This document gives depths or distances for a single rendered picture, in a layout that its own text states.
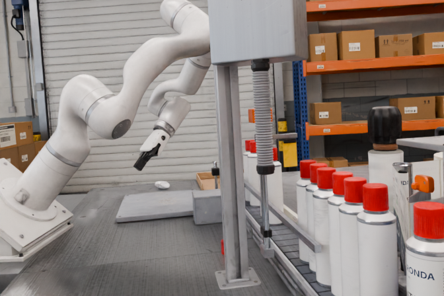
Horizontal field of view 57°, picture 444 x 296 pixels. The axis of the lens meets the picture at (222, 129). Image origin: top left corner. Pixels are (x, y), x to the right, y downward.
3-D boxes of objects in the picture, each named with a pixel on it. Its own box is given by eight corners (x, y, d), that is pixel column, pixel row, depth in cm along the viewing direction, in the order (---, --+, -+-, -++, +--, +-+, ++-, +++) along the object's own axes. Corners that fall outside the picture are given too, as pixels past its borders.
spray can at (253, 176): (268, 206, 127) (264, 141, 126) (252, 208, 126) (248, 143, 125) (263, 203, 132) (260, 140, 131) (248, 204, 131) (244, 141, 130)
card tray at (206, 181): (260, 187, 180) (259, 178, 179) (202, 192, 176) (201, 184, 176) (246, 176, 209) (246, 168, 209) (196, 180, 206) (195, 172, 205)
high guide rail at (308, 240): (322, 252, 68) (322, 244, 68) (315, 253, 68) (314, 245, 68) (224, 164, 175) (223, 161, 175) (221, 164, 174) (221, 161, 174)
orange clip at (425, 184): (435, 193, 54) (435, 177, 54) (421, 194, 54) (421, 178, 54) (421, 188, 57) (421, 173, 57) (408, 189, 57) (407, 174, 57)
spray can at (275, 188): (287, 224, 107) (283, 147, 106) (267, 226, 106) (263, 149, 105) (281, 219, 112) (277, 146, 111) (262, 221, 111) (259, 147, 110)
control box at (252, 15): (295, 55, 71) (290, -55, 70) (210, 65, 79) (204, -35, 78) (310, 60, 80) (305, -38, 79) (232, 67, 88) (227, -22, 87)
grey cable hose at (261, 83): (277, 174, 74) (271, 57, 72) (258, 176, 73) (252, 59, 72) (272, 171, 77) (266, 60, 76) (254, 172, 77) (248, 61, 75)
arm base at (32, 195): (32, 228, 114) (71, 178, 112) (-16, 184, 116) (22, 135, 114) (67, 213, 133) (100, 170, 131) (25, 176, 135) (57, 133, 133)
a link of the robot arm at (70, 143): (62, 165, 115) (112, 100, 113) (25, 125, 121) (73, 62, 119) (88, 167, 127) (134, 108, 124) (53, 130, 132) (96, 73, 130)
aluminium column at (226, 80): (249, 281, 86) (231, -42, 82) (228, 283, 85) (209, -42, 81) (245, 273, 90) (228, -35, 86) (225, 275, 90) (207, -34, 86)
